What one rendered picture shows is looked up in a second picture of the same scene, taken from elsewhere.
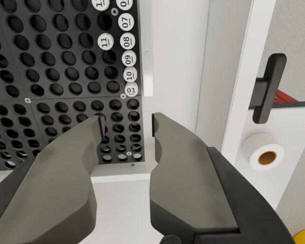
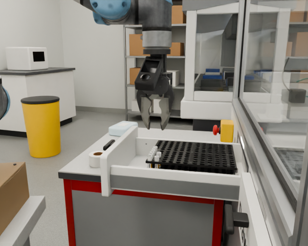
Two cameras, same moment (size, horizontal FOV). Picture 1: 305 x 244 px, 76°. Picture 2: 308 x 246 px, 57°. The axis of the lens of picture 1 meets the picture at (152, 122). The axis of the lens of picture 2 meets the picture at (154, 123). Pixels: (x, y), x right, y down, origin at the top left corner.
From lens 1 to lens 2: 69 cm
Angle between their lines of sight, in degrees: 45
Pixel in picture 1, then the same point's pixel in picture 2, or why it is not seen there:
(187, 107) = (135, 162)
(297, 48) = not seen: outside the picture
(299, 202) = (40, 176)
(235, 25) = (118, 152)
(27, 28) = (182, 159)
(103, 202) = not seen: hidden behind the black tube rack
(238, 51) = (120, 145)
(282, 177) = (87, 152)
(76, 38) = (168, 157)
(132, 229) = not seen: hidden behind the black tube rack
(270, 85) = (109, 143)
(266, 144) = (97, 157)
